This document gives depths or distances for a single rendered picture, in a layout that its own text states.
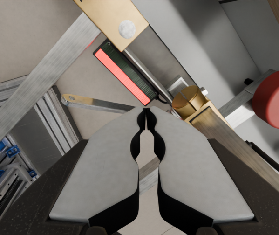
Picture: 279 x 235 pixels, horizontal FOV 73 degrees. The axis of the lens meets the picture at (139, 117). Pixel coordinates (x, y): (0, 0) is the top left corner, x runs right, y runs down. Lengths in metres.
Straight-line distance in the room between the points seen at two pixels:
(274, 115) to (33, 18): 1.12
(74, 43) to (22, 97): 0.11
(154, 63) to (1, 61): 1.02
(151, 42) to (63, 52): 0.20
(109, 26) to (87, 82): 0.94
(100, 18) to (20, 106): 0.17
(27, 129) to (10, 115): 0.82
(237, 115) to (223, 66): 0.26
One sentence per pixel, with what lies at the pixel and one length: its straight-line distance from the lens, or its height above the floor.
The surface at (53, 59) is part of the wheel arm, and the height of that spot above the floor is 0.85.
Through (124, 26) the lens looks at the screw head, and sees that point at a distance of 0.25.
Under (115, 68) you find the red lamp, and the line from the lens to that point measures 0.43.
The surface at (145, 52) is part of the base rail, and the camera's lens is 0.43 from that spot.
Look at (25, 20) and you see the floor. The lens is 1.22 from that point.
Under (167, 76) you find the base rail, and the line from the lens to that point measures 0.44.
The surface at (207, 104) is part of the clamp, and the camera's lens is 0.30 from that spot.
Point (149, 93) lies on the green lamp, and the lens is 0.45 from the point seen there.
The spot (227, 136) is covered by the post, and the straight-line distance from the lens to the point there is 0.24.
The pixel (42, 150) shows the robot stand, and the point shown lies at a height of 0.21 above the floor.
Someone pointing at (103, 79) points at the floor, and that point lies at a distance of 1.17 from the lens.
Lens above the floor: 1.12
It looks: 63 degrees down
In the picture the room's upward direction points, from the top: 169 degrees clockwise
